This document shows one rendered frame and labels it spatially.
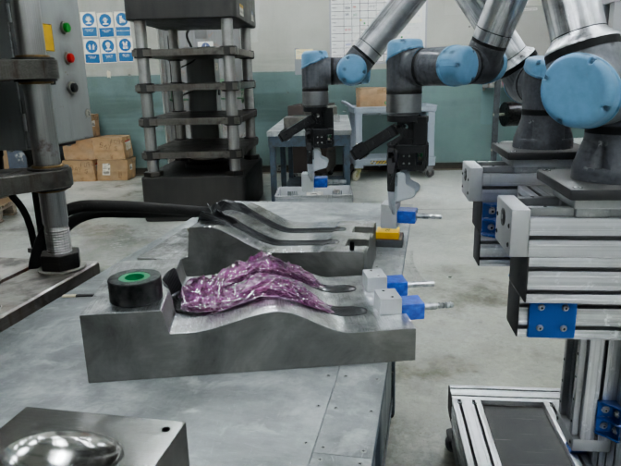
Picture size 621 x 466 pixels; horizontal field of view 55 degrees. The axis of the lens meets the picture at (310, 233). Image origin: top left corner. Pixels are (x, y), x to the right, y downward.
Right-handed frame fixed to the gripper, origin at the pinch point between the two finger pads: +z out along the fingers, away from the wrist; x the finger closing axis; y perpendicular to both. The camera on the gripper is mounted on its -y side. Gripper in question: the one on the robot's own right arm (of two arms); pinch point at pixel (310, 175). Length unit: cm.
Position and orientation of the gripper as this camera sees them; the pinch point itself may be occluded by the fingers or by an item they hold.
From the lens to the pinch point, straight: 176.2
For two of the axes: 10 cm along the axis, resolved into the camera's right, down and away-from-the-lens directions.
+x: 0.6, -2.6, 9.6
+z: 0.3, 9.7, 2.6
